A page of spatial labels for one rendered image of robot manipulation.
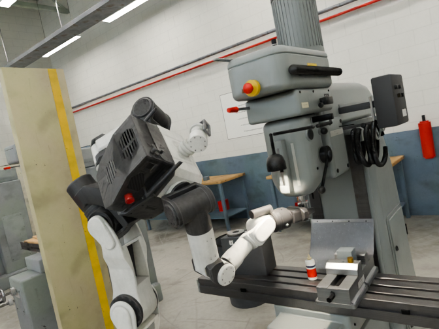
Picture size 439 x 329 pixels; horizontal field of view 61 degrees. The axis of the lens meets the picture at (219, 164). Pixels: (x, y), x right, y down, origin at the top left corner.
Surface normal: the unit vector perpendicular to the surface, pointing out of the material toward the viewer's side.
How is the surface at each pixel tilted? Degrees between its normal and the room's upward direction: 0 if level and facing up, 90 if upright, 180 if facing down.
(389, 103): 90
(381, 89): 90
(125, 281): 90
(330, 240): 63
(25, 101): 90
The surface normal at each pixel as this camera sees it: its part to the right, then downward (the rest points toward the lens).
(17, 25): 0.77, -0.11
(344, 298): -0.58, 0.17
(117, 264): -0.29, 0.54
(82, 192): -0.33, 0.14
